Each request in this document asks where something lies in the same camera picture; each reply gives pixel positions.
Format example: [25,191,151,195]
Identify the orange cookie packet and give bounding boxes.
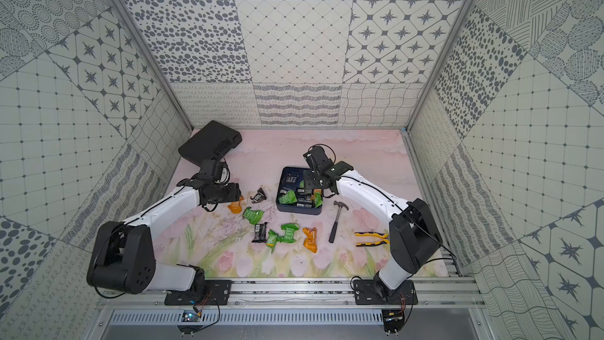
[303,228,318,253]
[227,196,245,214]

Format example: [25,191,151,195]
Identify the dark blue storage box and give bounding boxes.
[275,167,323,216]

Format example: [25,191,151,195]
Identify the dark cookie packet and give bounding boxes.
[250,188,267,204]

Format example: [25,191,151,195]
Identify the black cookie packet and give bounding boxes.
[252,222,267,243]

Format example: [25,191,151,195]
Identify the light green cookie packet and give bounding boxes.
[265,230,281,252]

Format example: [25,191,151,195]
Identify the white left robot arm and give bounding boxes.
[87,158,241,305]

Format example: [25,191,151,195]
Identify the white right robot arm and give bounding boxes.
[304,144,448,303]

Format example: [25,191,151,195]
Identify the black plastic tool case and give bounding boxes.
[178,121,242,168]

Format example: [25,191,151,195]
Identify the yellow black pliers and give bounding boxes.
[354,231,390,247]

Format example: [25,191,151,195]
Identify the black handled hammer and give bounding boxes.
[329,201,349,243]

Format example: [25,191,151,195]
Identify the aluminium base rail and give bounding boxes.
[96,275,487,313]

